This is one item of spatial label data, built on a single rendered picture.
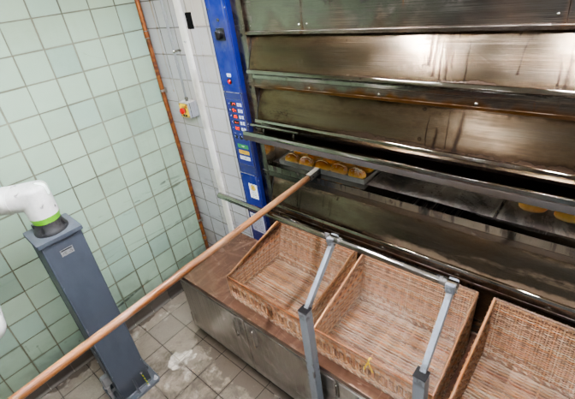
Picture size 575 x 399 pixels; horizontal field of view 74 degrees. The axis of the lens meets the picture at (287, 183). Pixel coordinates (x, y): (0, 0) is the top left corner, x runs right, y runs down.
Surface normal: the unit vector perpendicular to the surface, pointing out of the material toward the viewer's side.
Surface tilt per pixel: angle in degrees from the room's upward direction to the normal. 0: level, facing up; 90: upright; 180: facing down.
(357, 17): 90
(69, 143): 90
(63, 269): 90
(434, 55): 70
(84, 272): 90
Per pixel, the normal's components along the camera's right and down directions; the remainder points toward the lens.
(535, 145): -0.65, 0.11
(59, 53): 0.75, 0.23
